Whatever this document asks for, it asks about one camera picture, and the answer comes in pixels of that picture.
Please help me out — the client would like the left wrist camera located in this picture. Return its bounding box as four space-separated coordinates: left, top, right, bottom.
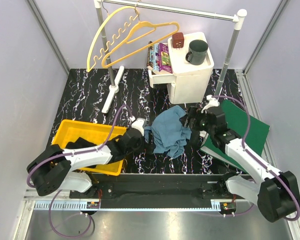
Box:
129 116 146 136

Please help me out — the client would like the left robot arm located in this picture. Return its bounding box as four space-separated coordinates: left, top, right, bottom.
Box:
26 127 155 198

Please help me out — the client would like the black cloth in bin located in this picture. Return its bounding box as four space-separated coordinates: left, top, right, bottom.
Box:
65 137 96 150

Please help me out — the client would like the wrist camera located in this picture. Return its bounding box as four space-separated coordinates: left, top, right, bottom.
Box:
129 116 146 136
201 95 220 114

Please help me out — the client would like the brown cube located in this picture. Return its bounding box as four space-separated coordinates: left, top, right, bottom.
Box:
172 32 185 49

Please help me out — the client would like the aluminium frame rail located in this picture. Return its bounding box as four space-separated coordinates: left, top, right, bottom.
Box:
22 182 297 213

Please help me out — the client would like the white side cabinet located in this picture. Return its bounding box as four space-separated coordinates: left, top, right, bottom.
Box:
148 32 214 105

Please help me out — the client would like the white clothes rack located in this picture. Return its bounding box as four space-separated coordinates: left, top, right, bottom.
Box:
86 0 247 114

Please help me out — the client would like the yellow plastic bin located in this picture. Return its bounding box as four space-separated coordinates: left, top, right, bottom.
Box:
51 119 124 176

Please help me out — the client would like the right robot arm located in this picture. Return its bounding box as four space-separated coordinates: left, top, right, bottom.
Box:
184 106 300 223

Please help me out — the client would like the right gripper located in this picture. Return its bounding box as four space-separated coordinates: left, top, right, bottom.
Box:
179 106 215 136

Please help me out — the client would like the orange-yellow plastic hanger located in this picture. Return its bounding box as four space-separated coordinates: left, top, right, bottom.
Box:
101 20 181 69

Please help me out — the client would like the purple book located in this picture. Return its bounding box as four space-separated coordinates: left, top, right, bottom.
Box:
158 43 173 74

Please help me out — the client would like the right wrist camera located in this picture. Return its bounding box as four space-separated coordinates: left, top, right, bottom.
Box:
201 95 220 114

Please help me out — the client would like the pale yellow wavy hanger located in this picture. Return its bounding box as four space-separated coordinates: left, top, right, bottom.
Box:
86 5 141 73

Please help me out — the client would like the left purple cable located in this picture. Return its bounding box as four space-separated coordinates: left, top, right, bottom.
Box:
26 104 137 238

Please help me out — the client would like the dark green mug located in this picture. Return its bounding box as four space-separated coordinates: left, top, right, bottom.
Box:
185 39 209 66

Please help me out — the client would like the blue book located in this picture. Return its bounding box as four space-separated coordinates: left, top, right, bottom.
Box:
151 43 160 74

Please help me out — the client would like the green folder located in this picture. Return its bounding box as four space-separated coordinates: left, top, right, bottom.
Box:
200 99 270 171

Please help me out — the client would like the blue tank top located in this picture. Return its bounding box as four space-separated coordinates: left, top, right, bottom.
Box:
144 105 192 159

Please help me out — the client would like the dark brown book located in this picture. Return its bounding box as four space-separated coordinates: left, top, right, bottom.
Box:
146 45 154 71

